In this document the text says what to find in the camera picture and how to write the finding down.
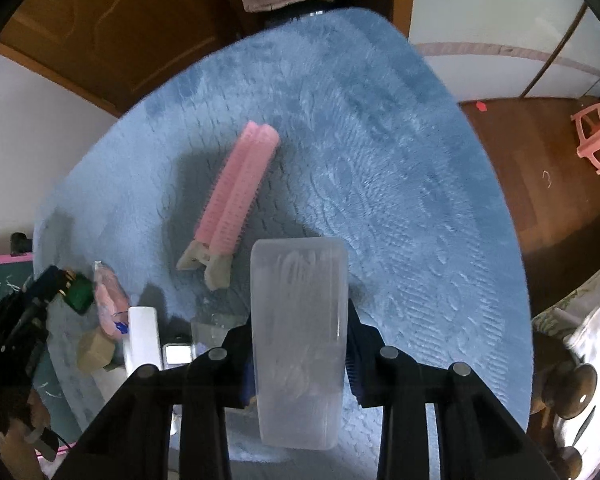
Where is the beige block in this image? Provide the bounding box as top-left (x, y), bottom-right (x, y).
top-left (76, 332), bottom-right (114, 374)

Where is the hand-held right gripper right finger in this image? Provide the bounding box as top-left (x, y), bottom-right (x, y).
top-left (348, 300), bottom-right (556, 480)

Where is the white floral bed cover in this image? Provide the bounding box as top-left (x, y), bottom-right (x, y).
top-left (531, 260), bottom-right (600, 480)

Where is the white wardrobe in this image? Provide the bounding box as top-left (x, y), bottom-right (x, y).
top-left (407, 0), bottom-right (600, 105)

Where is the round wooden bedpost knob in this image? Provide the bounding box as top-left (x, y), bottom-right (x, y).
top-left (542, 362), bottom-right (599, 421)

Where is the pink packet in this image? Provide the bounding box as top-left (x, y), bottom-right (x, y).
top-left (92, 260), bottom-right (131, 338)

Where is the brown wooden door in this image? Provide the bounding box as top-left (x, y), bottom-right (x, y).
top-left (0, 0), bottom-right (246, 117)

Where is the white rectangular box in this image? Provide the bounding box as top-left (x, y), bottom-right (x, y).
top-left (123, 306), bottom-right (162, 376)

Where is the pink hair roller clip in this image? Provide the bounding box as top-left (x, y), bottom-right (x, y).
top-left (176, 120), bottom-right (281, 291)

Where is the clear frosted plastic box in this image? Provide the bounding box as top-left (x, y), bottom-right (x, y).
top-left (250, 237), bottom-right (350, 450)

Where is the small black clip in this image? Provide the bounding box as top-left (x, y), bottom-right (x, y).
top-left (10, 232), bottom-right (34, 257)

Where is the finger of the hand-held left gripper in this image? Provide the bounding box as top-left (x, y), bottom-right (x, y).
top-left (24, 266), bottom-right (69, 307)

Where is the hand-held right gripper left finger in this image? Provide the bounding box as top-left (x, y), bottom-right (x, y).
top-left (55, 314), bottom-right (254, 480)

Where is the person's left forearm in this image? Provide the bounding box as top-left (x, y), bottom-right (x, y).
top-left (0, 390), bottom-right (56, 480)

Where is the blue fluffy mat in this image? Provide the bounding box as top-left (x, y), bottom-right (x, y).
top-left (32, 7), bottom-right (533, 463)

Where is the pink plastic stool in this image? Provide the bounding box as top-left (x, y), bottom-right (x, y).
top-left (570, 101), bottom-right (600, 175)

